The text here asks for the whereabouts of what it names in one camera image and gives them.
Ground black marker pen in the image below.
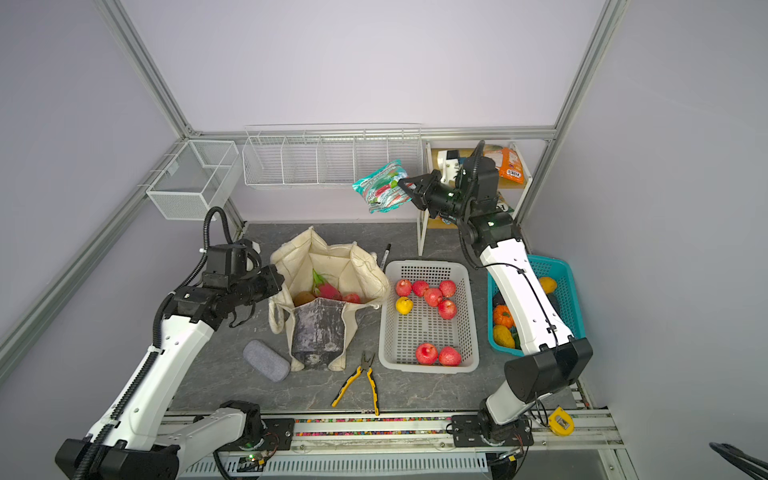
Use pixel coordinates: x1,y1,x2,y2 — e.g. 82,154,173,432
379,243,392,270

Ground white mesh wall box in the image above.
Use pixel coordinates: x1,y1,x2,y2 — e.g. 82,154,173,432
147,140,243,221

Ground cream canvas tote bag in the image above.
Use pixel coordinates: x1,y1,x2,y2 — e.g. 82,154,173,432
268,227,391,371

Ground small orange pumpkin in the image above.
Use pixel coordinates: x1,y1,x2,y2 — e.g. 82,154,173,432
492,305,516,329

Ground red apple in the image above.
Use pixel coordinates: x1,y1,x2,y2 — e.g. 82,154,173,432
395,279,412,297
437,298,457,320
415,343,439,366
439,280,457,298
423,288,443,307
412,280,430,297
342,293,362,304
438,346,462,367

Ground white wire wall basket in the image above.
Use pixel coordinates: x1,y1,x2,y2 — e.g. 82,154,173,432
241,123,426,188

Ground pink dragon fruit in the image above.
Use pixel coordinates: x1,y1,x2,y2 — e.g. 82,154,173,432
312,270,342,300

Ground yellow squash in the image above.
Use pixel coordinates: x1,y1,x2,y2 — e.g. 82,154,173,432
492,325,516,349

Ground teal plastic vegetable basket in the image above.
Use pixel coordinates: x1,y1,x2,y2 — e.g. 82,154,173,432
487,255,586,356

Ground brown potato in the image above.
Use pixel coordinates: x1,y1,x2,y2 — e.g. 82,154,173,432
293,291,316,307

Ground orange snack bag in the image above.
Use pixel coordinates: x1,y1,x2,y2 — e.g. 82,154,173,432
484,146,525,185

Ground teal snack bag top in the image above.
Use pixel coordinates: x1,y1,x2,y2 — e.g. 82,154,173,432
352,160,411,214

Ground white wooden two-tier shelf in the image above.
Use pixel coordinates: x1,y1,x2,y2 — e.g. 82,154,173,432
417,141,533,257

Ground white plastic fruit basket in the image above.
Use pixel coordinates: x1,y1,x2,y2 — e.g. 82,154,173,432
379,260,480,374

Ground yellow handled pliers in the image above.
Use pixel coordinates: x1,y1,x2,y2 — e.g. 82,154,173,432
331,351,381,416

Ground yellow tape measure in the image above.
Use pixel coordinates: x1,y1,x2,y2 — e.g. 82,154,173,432
548,406,575,437

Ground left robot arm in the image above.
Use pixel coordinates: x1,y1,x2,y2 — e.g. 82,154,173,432
55,207,284,479

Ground grey fabric glasses case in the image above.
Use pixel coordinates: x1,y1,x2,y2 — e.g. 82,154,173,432
243,339,291,383

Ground yellow bell pepper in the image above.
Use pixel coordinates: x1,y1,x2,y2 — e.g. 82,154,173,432
538,276,558,295

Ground black tripod leg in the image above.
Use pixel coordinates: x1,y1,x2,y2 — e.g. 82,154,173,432
709,442,768,480

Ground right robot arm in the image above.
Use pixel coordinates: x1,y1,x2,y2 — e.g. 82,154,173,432
398,142,593,444

